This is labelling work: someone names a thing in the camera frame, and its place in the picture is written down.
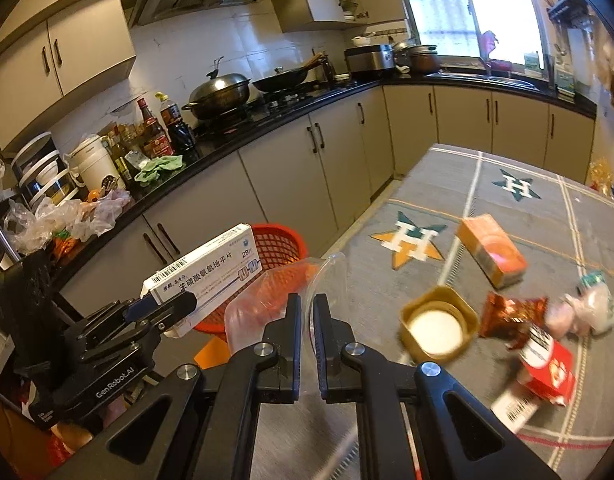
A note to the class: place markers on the yellow crinkled bag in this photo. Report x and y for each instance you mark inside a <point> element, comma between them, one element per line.
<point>604,177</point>

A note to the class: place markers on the white medicine box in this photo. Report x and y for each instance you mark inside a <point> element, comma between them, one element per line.
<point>212,260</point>

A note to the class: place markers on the black frying pan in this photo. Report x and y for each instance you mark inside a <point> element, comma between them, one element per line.
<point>282,79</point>

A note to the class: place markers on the yellow square cup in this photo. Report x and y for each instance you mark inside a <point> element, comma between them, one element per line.
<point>437,332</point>

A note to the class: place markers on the beige base cabinets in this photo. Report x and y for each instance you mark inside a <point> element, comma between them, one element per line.
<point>287,170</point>

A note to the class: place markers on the black wall rack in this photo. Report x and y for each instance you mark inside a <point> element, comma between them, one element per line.
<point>567,10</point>

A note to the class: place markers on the red snack wrapper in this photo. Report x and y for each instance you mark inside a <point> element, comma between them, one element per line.
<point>547,370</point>

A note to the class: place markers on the knotted pinkish plastic bag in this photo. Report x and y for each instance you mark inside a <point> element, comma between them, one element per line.
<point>562,317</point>

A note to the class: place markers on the white bowl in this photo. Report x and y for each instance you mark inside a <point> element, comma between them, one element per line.
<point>362,41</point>

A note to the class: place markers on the silver rice cooker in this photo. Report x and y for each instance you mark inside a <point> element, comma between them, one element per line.
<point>367,60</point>

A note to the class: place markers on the green white carton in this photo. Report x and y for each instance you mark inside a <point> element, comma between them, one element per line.
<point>565,77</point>

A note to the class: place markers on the clear plastic bag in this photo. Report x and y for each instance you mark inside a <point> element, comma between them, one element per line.
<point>247,320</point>

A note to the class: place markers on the beige corner wall cabinet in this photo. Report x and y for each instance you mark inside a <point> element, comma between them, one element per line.
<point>317,5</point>

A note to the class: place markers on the grey printed tablecloth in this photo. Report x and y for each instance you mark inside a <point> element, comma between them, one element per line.
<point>487,200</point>

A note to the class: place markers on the white electric kettle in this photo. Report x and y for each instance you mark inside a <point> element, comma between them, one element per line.
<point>94,165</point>

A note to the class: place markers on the orange cardboard box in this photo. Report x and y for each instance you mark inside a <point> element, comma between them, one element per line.
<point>492,250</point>

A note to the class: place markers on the black white stacked appliance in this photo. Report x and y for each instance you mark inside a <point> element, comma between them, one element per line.
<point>42,170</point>

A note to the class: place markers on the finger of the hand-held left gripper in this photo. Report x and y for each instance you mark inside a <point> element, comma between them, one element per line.
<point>134,311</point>
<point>174,310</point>

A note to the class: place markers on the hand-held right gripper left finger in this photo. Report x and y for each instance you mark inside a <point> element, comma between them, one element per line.
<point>293,355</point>

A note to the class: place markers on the dark bottle yellow cap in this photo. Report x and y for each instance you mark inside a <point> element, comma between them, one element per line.
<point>174,120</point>

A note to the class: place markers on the heap of plastic bags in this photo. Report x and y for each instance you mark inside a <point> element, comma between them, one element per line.
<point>62,220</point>

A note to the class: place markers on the brown pot with lid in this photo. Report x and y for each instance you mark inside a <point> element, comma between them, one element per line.
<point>424,60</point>

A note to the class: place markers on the kitchen window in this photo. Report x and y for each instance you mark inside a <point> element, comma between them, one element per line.
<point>497,0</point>

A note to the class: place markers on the orange flat board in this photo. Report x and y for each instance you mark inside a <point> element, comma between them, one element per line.
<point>209,355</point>

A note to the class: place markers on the steel wok with lid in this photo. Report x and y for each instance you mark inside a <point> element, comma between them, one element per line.
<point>219,90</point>

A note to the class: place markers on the steel pot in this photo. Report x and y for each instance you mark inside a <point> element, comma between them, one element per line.
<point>402,52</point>

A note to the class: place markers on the green cloth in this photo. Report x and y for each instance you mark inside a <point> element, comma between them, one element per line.
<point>159,169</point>

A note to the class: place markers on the cluster of condiment bottles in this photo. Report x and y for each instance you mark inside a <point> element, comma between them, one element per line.
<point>122,145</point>

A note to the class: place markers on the purple cloth on faucet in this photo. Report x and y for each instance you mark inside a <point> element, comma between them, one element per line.
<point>488,40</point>

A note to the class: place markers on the black gas stove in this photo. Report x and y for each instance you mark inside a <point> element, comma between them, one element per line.
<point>282,100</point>

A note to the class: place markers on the red plastic mesh basket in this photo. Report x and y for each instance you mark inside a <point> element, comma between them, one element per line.
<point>277,245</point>

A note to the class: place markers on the steel sink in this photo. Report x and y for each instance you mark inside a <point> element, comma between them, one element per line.
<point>507,81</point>

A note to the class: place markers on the red label sauce bottle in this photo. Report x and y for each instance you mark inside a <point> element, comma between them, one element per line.
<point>154,135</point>

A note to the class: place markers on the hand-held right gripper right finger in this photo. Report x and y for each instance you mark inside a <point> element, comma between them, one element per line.
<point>321,355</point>

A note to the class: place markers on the green white packet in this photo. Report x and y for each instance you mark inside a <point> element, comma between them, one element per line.
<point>594,279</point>

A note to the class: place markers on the brown snack wrapper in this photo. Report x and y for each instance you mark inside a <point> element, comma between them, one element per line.
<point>507,312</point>

